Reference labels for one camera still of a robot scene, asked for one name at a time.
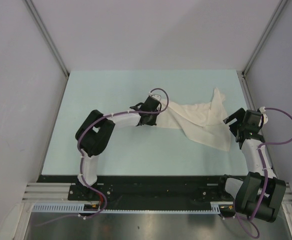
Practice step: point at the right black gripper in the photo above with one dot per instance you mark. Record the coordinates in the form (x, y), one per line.
(239, 115)

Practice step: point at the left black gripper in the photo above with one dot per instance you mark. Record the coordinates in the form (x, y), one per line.
(153, 122)

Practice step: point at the white cloth napkin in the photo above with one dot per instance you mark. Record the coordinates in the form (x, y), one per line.
(201, 122)

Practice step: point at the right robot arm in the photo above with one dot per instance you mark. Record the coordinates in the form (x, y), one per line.
(260, 194)

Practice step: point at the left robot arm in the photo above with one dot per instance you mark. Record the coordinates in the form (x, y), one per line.
(95, 133)

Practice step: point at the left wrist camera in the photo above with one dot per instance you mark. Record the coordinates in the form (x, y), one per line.
(156, 97)

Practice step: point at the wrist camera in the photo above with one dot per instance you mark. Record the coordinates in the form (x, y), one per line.
(156, 97)
(264, 113)

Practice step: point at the right side aluminium rail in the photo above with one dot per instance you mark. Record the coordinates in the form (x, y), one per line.
(247, 93)

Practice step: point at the aluminium rail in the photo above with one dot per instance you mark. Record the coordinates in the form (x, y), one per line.
(48, 192)
(247, 93)

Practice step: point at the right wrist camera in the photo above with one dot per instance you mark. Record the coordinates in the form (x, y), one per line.
(264, 113)

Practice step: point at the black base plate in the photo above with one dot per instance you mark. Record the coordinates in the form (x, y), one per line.
(139, 203)

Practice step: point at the right aluminium corner post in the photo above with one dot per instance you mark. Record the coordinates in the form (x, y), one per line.
(265, 35)

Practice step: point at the aluminium corner post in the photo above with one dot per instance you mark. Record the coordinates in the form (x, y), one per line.
(265, 35)
(37, 19)

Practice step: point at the front aluminium rail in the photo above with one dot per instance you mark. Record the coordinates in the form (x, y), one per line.
(48, 192)

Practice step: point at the left aluminium corner post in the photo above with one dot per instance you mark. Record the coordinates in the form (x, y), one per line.
(37, 19)

